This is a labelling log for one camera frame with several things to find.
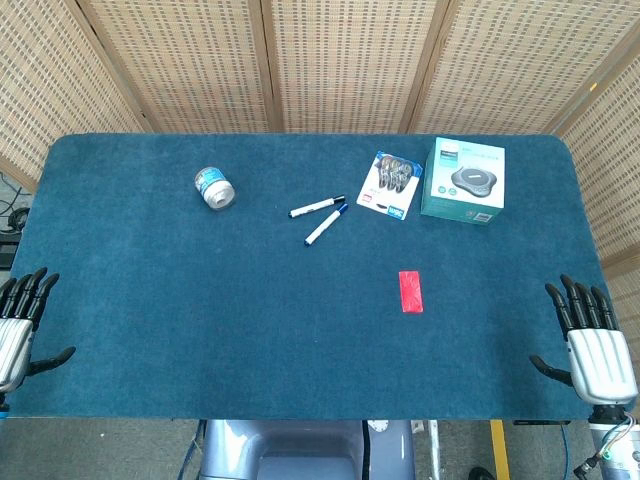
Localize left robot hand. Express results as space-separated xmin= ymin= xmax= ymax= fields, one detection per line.
xmin=0 ymin=266 xmax=77 ymax=394

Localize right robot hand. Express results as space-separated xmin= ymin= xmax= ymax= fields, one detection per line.
xmin=529 ymin=273 xmax=640 ymax=406

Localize red packet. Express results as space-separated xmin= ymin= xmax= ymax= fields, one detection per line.
xmin=397 ymin=270 xmax=425 ymax=315

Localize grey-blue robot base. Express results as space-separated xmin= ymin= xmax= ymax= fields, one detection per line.
xmin=180 ymin=418 xmax=441 ymax=480

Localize yellow plastic strip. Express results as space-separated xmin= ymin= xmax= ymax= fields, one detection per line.
xmin=489 ymin=419 xmax=511 ymax=480

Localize teal speakerphone box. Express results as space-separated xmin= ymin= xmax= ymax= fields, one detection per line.
xmin=419 ymin=136 xmax=506 ymax=227

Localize clear jar with blue label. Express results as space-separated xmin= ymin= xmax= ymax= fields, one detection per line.
xmin=193 ymin=166 xmax=236 ymax=212

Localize binder clips blister pack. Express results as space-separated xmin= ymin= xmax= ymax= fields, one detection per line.
xmin=355 ymin=150 xmax=425 ymax=222

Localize blue felt table mat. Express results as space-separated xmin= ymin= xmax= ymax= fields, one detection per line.
xmin=7 ymin=132 xmax=636 ymax=421

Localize white marker with blue cap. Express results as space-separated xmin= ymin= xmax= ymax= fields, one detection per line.
xmin=303 ymin=201 xmax=349 ymax=248

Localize white marker with black cap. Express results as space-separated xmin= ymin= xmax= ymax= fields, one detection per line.
xmin=287 ymin=194 xmax=346 ymax=219

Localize black cables on floor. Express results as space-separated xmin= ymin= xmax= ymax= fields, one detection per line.
xmin=0 ymin=172 xmax=34 ymax=274

